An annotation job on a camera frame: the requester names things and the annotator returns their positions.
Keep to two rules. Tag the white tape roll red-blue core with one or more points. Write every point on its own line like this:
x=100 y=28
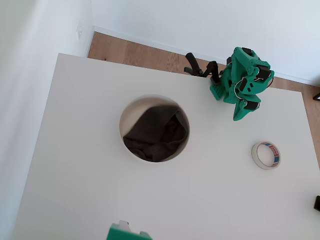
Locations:
x=255 y=160

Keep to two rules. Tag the green SO-100 robot arm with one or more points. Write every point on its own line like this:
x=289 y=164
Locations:
x=237 y=65

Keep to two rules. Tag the small black clamp knob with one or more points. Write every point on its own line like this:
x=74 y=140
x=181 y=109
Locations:
x=229 y=61

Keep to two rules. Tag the black clamp with angled lever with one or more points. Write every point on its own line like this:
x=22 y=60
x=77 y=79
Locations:
x=212 y=68

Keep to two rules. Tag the dark grey cloth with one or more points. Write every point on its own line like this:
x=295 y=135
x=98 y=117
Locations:
x=155 y=135

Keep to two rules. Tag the white baseboard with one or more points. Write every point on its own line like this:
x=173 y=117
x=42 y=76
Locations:
x=150 y=41

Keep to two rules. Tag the small black block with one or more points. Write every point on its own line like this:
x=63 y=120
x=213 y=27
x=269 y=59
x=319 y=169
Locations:
x=317 y=203

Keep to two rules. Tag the green and white plastic object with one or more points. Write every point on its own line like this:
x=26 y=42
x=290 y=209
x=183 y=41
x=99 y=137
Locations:
x=120 y=232

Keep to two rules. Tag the black frame corner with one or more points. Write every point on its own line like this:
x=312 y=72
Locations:
x=317 y=97

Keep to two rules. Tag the white wall outlet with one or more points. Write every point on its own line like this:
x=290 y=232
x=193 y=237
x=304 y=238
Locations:
x=79 y=30

